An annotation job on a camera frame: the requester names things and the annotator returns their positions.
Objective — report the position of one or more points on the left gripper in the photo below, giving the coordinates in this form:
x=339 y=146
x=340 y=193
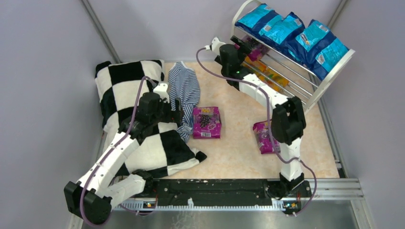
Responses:
x=174 y=111

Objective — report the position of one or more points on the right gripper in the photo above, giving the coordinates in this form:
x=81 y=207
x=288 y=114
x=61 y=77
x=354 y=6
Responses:
x=243 y=46

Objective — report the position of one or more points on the purple grape candy bag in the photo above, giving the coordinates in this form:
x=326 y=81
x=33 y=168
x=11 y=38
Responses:
x=258 y=50
x=261 y=131

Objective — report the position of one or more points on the blue candy bag front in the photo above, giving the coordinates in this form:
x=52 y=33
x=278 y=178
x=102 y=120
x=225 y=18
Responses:
x=260 y=20

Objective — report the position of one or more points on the orange 100 candy bag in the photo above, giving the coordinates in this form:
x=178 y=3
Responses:
x=271 y=78

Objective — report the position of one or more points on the blue Slendy candy bag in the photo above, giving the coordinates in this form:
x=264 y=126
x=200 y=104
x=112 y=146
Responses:
x=317 y=48

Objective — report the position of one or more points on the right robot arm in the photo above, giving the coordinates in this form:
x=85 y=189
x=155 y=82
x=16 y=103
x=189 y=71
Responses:
x=285 y=113

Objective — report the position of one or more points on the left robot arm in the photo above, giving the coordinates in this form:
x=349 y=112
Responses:
x=93 y=197

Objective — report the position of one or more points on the orange candy bag under rack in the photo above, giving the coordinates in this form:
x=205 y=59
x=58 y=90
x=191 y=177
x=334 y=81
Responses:
x=255 y=66

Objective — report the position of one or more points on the blue white striped cloth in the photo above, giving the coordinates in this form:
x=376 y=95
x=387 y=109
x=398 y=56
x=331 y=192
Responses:
x=184 y=85

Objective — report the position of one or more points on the black white checkered pillow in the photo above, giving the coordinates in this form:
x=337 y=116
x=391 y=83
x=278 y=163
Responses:
x=164 y=152

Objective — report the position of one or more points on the white metal shoe rack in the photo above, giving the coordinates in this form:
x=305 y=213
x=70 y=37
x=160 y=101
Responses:
x=302 y=82

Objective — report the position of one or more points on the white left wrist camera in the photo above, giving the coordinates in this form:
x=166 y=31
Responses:
x=162 y=89

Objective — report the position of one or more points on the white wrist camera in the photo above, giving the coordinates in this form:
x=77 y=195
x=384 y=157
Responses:
x=215 y=45
x=162 y=89

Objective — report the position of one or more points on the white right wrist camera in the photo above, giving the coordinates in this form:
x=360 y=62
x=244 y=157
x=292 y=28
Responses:
x=215 y=45

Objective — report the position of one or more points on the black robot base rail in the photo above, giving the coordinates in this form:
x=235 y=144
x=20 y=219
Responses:
x=222 y=192

